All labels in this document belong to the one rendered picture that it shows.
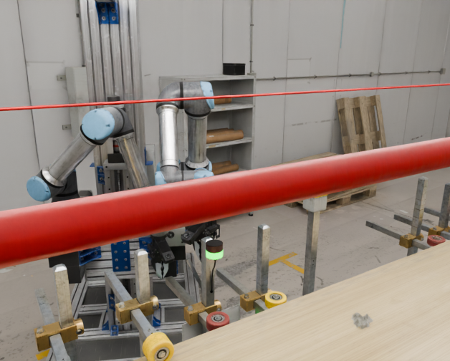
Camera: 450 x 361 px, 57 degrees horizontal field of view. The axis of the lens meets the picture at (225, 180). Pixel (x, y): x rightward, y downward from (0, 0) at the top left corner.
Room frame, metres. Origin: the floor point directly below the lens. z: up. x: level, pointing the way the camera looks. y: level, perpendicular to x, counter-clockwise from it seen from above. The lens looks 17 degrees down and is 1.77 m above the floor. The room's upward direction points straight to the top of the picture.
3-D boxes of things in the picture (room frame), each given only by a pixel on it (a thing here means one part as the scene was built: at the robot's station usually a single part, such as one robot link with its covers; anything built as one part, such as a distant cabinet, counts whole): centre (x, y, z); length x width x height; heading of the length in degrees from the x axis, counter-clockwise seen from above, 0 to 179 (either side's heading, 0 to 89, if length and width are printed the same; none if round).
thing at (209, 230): (1.48, 0.07, 1.13); 0.09 x 0.08 x 0.12; 142
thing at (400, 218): (2.17, -1.15, 0.82); 0.44 x 0.03 x 0.04; 32
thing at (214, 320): (1.22, 0.02, 0.85); 0.08 x 0.08 x 0.11
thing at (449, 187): (2.14, -1.22, 0.87); 0.04 x 0.04 x 0.48; 32
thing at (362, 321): (1.21, -0.46, 0.91); 0.09 x 0.07 x 0.02; 146
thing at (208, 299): (1.36, 0.06, 0.90); 0.04 x 0.04 x 0.48; 32
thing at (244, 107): (4.30, 0.17, 0.78); 0.90 x 0.45 x 1.55; 128
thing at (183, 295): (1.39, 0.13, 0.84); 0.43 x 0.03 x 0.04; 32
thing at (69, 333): (1.08, 0.51, 0.95); 0.14 x 0.06 x 0.05; 122
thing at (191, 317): (1.34, 0.08, 0.85); 0.14 x 0.06 x 0.05; 122
